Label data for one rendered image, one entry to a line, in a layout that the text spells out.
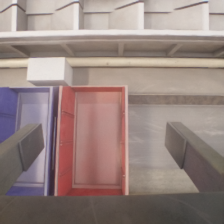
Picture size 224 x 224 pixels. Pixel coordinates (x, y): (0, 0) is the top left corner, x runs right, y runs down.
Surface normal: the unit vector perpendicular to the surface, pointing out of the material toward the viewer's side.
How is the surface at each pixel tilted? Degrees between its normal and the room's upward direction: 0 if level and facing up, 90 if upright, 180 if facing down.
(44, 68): 0
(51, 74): 0
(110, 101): 29
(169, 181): 2
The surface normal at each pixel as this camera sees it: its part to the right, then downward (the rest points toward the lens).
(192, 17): -0.52, 0.02
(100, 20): -0.03, 0.03
